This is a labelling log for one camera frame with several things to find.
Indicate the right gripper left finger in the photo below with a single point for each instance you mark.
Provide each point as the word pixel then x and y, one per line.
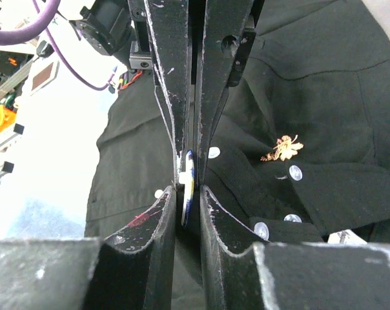
pixel 130 269

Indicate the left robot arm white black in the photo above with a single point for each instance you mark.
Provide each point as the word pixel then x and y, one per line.
pixel 197 51

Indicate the round blue painted brooch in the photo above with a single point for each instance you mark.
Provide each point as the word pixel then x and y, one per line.
pixel 187 179

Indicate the black button shirt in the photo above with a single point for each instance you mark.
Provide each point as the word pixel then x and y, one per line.
pixel 319 70

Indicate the gold brooch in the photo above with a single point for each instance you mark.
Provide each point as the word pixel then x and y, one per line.
pixel 286 148

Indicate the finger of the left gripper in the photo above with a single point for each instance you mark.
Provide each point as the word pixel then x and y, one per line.
pixel 167 23
pixel 223 26

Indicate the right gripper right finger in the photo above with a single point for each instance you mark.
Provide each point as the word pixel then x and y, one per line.
pixel 241 271

